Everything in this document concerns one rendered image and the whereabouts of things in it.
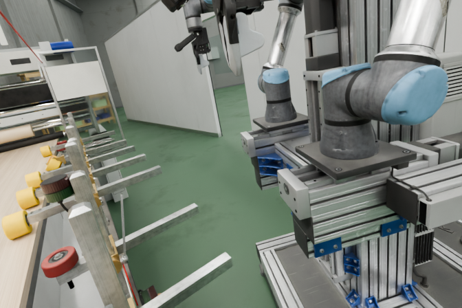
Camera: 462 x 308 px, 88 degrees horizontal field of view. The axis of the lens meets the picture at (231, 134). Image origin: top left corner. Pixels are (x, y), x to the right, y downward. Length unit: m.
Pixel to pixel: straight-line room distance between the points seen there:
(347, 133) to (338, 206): 0.20
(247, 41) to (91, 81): 2.67
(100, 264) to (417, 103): 0.65
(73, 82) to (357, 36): 2.64
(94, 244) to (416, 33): 0.71
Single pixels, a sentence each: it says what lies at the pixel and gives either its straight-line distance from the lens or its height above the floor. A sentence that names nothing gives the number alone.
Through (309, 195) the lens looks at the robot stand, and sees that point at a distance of 0.67.
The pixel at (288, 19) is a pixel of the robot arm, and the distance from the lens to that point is 1.28.
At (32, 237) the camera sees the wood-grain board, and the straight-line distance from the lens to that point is 1.07.
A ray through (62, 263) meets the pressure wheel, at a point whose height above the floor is 0.90.
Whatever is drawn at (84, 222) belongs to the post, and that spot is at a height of 1.11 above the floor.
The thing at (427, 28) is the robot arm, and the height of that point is 1.32.
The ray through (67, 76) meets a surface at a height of 1.49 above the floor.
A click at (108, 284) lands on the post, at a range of 0.56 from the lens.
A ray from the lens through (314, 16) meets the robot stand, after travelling 0.92.
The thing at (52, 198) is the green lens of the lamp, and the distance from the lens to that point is 0.73.
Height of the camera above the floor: 1.32
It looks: 16 degrees down
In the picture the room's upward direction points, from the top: 10 degrees counter-clockwise
